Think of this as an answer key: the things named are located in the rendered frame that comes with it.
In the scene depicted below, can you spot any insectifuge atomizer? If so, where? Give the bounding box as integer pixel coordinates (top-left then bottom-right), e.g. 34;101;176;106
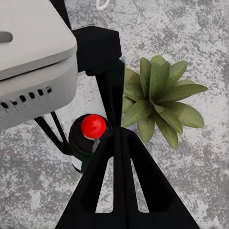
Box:
68;113;112;174

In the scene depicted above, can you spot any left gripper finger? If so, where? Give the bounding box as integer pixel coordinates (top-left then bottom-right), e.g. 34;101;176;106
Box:
85;60;125;128
35;111;73;156

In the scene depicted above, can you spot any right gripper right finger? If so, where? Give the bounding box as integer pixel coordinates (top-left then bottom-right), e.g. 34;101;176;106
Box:
119;127;200;229

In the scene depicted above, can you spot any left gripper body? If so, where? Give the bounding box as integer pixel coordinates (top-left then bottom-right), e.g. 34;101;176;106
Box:
50;0;121;73

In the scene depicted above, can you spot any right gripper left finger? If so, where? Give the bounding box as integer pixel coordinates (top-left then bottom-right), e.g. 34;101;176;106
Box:
55;127;127;229

